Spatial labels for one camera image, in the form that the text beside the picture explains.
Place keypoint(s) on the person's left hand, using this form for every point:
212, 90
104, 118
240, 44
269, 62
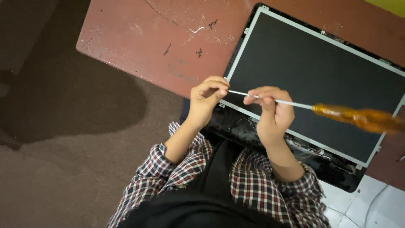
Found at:
202, 103

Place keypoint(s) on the person's right hand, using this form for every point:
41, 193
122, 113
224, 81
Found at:
275, 118

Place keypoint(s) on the black laptop lid cover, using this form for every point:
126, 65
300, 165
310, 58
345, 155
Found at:
284, 142

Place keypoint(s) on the small black screw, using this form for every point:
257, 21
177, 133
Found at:
212, 23
199, 52

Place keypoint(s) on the black laptop screen panel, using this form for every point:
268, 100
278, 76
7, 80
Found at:
316, 85

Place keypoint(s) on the white plastic scrap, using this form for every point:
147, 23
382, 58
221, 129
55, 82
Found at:
196, 30

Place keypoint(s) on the plaid shirt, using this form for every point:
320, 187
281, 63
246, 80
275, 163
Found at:
221, 186

